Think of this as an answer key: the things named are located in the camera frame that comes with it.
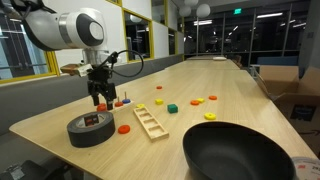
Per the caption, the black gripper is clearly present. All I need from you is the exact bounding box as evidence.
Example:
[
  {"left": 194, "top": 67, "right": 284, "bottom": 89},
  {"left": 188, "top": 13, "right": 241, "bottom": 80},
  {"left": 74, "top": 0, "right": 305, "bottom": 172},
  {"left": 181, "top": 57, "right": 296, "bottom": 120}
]
[{"left": 86, "top": 64, "right": 118, "bottom": 111}]

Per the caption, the wooden peg board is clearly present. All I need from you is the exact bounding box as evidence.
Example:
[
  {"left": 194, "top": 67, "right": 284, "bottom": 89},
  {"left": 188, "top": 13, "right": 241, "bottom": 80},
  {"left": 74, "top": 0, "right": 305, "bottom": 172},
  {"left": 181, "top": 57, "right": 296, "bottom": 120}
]
[{"left": 108, "top": 91, "right": 135, "bottom": 113}]

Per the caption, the black gaffer tape roll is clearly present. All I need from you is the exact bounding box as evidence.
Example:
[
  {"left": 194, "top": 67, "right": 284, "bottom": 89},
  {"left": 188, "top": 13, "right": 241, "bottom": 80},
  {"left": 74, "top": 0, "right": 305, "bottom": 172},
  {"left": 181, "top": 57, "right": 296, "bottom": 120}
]
[{"left": 66, "top": 111, "right": 116, "bottom": 148}]

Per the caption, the green wooden cube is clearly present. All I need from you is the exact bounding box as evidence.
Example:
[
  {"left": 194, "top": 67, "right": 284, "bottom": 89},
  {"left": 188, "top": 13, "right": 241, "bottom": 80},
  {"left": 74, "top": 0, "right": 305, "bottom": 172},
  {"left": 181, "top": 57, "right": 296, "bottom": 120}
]
[{"left": 167, "top": 103, "right": 179, "bottom": 114}]

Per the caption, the black office chair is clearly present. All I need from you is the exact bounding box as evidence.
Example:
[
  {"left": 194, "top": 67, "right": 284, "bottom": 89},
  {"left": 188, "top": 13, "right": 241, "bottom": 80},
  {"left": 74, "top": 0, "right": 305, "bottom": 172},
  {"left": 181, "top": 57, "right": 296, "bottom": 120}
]
[{"left": 0, "top": 159, "right": 73, "bottom": 180}]

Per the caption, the light wooden table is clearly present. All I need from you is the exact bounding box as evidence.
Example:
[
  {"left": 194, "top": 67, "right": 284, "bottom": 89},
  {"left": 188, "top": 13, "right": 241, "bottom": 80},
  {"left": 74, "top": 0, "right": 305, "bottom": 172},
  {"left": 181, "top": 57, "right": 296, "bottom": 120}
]
[
  {"left": 185, "top": 54, "right": 232, "bottom": 61},
  {"left": 164, "top": 59, "right": 242, "bottom": 71}
]

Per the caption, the white globe pendant lamp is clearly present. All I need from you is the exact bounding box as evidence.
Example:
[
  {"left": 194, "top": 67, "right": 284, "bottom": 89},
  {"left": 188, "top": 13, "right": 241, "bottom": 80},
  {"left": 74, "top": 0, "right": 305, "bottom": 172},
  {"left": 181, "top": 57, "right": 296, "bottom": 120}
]
[
  {"left": 178, "top": 5, "right": 192, "bottom": 18},
  {"left": 195, "top": 3, "right": 212, "bottom": 19},
  {"left": 183, "top": 0, "right": 199, "bottom": 8}
]

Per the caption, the linear ceiling light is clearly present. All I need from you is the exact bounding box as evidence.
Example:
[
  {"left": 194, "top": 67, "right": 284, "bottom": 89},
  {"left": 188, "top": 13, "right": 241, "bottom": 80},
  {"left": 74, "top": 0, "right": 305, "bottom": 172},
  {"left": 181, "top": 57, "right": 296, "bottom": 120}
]
[
  {"left": 193, "top": 19, "right": 213, "bottom": 27},
  {"left": 256, "top": 12, "right": 284, "bottom": 19}
]

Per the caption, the black bowl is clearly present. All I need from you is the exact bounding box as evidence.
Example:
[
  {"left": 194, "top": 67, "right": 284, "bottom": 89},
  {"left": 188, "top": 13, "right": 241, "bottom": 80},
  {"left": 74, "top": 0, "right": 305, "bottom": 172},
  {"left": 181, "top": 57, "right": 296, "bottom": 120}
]
[{"left": 182, "top": 121, "right": 297, "bottom": 180}]

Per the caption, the open cardboard box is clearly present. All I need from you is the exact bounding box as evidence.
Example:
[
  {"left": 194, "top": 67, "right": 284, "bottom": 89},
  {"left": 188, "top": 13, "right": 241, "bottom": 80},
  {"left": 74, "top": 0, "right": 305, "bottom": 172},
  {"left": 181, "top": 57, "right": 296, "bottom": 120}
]
[{"left": 256, "top": 64, "right": 320, "bottom": 158}]

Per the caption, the white tape roll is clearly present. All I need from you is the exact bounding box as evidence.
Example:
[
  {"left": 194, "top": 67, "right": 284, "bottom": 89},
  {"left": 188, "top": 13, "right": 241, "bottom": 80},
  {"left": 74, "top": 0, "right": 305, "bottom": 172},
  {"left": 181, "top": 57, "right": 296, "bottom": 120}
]
[{"left": 291, "top": 156, "right": 320, "bottom": 180}]

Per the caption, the tan wrist camera box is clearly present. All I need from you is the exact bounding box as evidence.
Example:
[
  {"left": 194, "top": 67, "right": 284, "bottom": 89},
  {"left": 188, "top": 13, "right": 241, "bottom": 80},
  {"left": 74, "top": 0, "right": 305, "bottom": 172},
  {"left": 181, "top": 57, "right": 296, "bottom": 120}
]
[{"left": 59, "top": 62, "right": 94, "bottom": 78}]

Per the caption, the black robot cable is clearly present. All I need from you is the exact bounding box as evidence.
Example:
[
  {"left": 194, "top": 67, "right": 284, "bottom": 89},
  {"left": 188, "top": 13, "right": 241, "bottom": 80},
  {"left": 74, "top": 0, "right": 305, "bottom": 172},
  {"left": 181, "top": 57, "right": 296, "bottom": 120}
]
[{"left": 105, "top": 49, "right": 145, "bottom": 79}]

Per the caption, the large yellow window frame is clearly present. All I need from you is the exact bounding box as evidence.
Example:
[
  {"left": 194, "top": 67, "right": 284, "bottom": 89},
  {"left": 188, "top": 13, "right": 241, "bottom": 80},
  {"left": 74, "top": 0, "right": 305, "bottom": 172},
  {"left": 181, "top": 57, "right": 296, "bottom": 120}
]
[{"left": 0, "top": 0, "right": 61, "bottom": 85}]

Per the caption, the wooden slotted frame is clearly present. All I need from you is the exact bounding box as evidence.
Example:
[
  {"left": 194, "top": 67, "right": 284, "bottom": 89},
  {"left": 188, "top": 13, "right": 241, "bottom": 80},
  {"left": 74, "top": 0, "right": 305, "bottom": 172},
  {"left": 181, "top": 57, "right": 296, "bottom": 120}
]
[{"left": 132, "top": 106, "right": 170, "bottom": 141}]

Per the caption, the narrow yellow window frame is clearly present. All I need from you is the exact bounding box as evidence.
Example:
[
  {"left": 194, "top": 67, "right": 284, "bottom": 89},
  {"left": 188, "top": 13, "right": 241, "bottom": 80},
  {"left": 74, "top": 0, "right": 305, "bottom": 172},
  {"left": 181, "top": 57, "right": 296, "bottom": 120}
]
[{"left": 121, "top": 8, "right": 155, "bottom": 64}]

